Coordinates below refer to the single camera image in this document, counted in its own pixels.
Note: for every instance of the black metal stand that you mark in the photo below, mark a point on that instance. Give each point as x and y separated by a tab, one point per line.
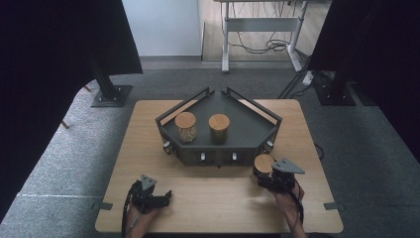
335	92
110	92

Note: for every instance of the glass jar with dark contents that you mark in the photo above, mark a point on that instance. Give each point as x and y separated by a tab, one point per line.
219	128

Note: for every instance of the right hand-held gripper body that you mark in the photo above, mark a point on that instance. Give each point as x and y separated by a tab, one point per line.
284	175

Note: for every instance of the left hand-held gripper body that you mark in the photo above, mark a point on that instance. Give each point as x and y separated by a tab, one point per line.
145	193

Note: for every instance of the person's right hand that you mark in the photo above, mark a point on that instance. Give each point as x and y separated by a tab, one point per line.
286	200

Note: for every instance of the white metal desk frame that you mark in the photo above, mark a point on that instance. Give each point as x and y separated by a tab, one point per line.
261	24

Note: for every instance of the glass jar with pale nuts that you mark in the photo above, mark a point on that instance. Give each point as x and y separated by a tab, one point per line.
186	127

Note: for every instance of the black corner shelf rack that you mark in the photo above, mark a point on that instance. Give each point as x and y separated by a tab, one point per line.
246	129

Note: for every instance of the grey table edge bracket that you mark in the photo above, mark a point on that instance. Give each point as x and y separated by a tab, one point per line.
103	206
334	206

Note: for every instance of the black curtain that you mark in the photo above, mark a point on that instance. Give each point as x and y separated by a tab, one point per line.
379	49
49	66

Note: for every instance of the white power strip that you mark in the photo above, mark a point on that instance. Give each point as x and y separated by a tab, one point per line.
307	78

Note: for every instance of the person's left hand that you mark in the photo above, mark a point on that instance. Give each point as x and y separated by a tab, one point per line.
142	216

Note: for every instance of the small jar with cork lid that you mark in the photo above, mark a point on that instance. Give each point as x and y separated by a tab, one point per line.
263	163

